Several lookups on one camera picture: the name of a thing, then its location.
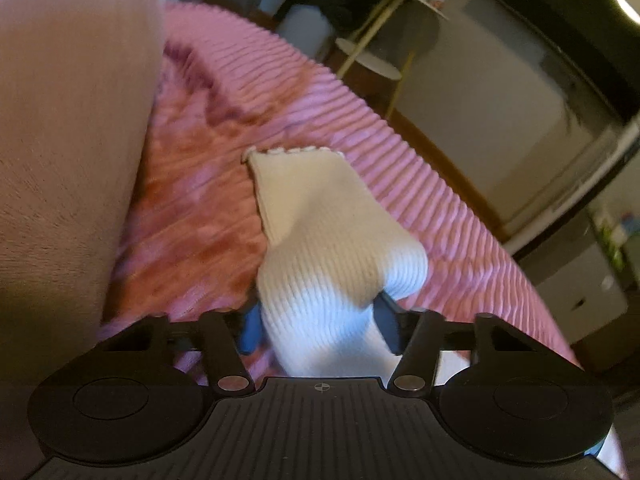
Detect green item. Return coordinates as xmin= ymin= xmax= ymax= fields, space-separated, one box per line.
xmin=599 ymin=220 xmax=627 ymax=273

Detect white ribbed sock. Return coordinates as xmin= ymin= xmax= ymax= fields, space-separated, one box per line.
xmin=241 ymin=146 xmax=478 ymax=381

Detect pink ribbed blanket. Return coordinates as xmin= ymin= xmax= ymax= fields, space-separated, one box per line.
xmin=97 ymin=2 xmax=583 ymax=391

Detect grey cabinet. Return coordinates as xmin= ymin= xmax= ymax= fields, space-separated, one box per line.
xmin=520 ymin=200 xmax=640 ymax=358

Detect white chair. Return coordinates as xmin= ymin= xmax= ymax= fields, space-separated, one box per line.
xmin=276 ymin=4 xmax=337 ymax=60

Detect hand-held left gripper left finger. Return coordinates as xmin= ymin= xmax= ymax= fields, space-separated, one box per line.
xmin=98 ymin=309 xmax=263 ymax=397

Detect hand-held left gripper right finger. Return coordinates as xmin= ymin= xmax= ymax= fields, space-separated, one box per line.
xmin=372 ymin=290 xmax=539 ymax=400

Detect round side table yellow legs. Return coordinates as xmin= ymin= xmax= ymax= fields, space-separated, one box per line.
xmin=332 ymin=0 xmax=453 ymax=121

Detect black cloth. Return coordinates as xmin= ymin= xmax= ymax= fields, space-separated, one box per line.
xmin=275 ymin=0 xmax=388 ymax=36

